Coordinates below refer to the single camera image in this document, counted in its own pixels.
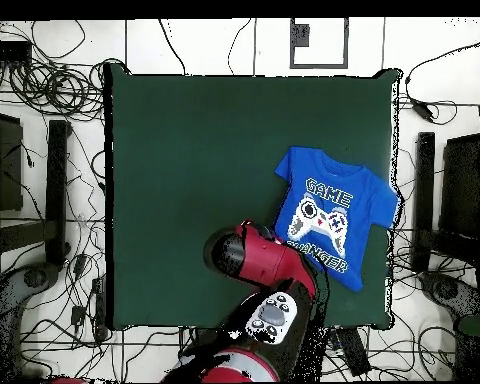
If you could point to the blue shirt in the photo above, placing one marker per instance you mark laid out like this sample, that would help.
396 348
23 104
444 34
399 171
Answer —
368 192

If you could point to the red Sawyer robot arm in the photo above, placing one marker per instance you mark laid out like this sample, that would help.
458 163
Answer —
264 260

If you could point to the dark green table cloth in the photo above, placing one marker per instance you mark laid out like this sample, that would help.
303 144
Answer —
164 160

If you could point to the long black power strip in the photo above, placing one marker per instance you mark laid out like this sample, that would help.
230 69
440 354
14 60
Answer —
354 352

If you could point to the small black power adapter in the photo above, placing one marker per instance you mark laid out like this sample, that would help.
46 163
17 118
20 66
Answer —
78 314

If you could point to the small grey square plate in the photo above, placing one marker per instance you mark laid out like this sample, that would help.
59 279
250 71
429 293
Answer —
302 35

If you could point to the black office chair base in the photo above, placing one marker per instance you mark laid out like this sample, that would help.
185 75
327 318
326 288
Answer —
448 290
34 276

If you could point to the dark box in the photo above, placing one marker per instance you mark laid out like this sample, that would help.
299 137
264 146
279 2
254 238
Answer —
8 168
462 188

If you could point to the grey square frame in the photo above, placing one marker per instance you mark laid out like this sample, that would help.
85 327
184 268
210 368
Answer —
320 65

